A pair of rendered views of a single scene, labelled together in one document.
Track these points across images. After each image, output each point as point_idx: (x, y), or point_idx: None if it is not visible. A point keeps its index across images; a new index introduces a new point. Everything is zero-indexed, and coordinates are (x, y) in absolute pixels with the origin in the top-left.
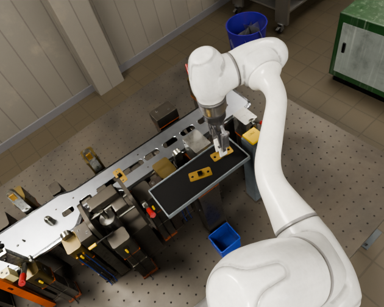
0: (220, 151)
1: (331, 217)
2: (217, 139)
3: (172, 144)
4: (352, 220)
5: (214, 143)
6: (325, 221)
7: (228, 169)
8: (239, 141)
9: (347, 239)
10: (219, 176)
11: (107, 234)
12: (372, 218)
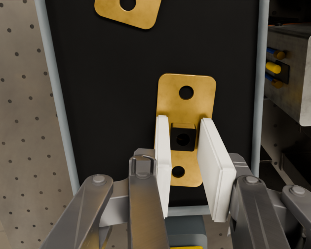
0: (155, 144)
1: (46, 182)
2: (155, 228)
3: None
4: (25, 201)
5: (223, 151)
6: (45, 169)
7: (77, 105)
8: (273, 175)
9: (1, 174)
10: (63, 39)
11: None
12: (14, 223)
